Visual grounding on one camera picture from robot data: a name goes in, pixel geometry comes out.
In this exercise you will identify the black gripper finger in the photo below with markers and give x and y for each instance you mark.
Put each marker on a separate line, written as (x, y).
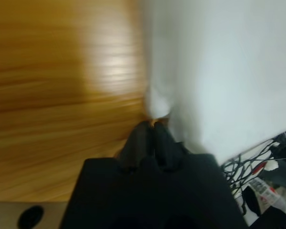
(168, 150)
(135, 148)

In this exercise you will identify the white T-shirt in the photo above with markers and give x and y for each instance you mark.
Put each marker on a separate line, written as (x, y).
(217, 71)

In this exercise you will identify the small black pouch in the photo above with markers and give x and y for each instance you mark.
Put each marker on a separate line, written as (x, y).
(251, 200)

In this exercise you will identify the white red-labelled bottle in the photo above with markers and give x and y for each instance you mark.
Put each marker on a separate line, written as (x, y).
(269, 193)

